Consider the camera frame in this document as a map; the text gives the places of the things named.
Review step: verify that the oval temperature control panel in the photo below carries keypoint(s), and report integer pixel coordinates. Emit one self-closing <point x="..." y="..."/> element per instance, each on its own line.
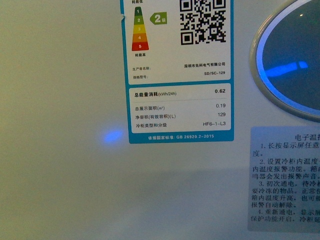
<point x="285" y="58"/>

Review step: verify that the white chest freezer blue rim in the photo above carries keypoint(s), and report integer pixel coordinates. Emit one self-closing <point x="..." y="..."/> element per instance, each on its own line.
<point x="67" y="169"/>

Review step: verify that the grey instruction sticker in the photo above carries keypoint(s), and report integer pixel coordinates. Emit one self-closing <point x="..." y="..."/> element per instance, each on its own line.
<point x="284" y="179"/>

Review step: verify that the China energy label sticker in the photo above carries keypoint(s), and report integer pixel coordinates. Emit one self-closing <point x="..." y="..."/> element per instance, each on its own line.
<point x="179" y="70"/>

